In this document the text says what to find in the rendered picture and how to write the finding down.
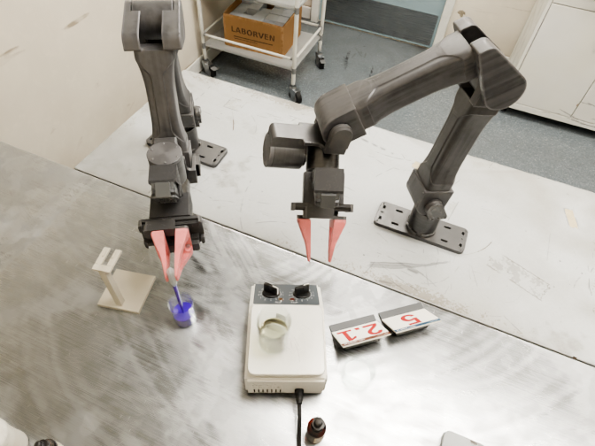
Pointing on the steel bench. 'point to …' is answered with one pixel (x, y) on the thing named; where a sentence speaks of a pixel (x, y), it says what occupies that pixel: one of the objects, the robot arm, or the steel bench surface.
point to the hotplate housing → (277, 384)
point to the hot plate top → (308, 348)
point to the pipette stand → (122, 285)
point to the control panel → (286, 296)
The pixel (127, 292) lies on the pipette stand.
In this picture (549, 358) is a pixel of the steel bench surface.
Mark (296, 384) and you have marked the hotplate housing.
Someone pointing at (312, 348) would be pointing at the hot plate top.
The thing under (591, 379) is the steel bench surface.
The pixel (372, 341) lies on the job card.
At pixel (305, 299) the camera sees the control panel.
